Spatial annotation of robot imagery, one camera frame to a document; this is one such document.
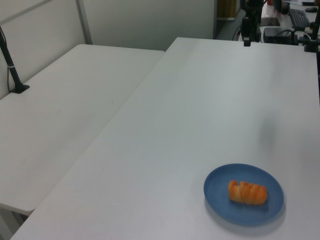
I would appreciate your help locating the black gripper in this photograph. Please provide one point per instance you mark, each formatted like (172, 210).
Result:
(246, 26)

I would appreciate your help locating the orange twisted bread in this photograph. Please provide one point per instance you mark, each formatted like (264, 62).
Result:
(247, 193)

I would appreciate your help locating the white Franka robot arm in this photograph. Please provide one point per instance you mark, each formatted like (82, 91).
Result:
(253, 7)

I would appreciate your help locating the black control box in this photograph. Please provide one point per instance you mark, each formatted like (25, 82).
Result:
(277, 35)

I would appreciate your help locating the yellow wooden cabinet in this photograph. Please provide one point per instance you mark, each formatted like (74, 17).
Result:
(226, 8)

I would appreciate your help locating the black keyboard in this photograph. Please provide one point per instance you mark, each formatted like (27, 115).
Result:
(299, 18)

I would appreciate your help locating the black computer mouse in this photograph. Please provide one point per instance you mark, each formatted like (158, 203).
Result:
(311, 9)

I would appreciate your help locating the blue round plate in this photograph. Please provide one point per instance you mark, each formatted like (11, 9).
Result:
(220, 197)

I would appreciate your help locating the white side table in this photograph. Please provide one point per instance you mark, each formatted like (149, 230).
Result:
(62, 105)

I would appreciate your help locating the black camera stand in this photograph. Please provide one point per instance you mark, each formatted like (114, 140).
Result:
(312, 37)

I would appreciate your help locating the black camera pole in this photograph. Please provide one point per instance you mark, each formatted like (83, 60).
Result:
(10, 65)

